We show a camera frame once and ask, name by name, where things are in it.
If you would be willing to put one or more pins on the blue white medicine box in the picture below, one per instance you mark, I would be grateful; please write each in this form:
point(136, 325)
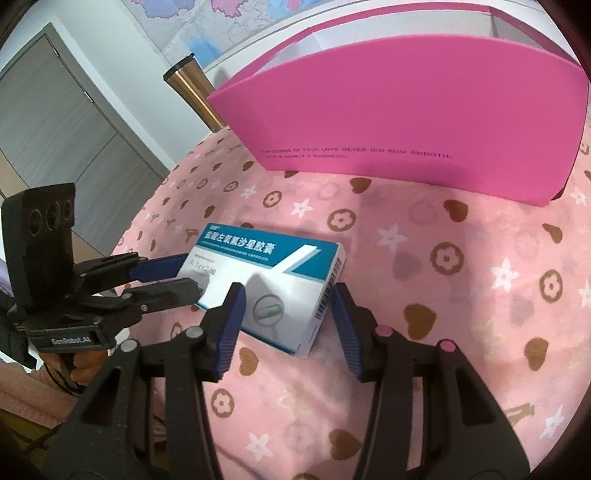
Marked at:
point(277, 258)

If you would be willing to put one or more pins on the pink cardboard box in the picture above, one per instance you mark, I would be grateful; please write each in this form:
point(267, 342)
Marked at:
point(392, 115)

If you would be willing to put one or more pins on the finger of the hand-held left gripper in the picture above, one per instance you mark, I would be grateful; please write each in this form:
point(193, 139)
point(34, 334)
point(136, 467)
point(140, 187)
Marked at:
point(157, 267)
point(171, 293)

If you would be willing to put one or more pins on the person's left forearm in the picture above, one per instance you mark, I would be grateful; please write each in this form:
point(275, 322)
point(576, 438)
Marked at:
point(27, 392)

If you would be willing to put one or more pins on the gold metal tumbler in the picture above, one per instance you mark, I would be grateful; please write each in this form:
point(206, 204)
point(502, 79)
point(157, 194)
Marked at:
point(194, 92)

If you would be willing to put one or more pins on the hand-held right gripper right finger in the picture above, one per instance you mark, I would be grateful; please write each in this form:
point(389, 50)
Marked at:
point(346, 327)

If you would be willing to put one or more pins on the colourful wall map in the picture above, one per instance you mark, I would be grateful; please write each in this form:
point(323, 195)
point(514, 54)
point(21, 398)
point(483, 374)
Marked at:
point(194, 32)

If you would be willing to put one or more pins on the grey wardrobe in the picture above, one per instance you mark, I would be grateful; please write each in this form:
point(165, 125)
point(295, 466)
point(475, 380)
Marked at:
point(60, 115)

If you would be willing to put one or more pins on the person's left hand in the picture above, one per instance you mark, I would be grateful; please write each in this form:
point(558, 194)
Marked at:
point(87, 364)

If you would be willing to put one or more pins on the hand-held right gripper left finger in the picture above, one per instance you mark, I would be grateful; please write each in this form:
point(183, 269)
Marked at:
point(228, 332)

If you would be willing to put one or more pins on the pink printed tablecloth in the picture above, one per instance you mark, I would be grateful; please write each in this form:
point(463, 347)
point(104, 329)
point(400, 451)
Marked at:
point(415, 277)

